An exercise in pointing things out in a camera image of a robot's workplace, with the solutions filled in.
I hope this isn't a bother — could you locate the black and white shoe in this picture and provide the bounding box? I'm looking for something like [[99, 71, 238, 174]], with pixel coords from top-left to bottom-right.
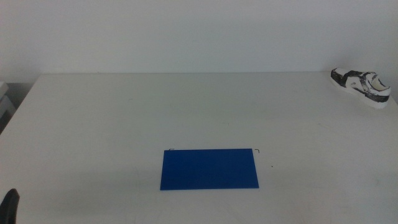
[[330, 67, 392, 110]]

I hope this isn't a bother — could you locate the blue rectangular mat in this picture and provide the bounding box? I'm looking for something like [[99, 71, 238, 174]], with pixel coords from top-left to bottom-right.
[[160, 148, 260, 191]]

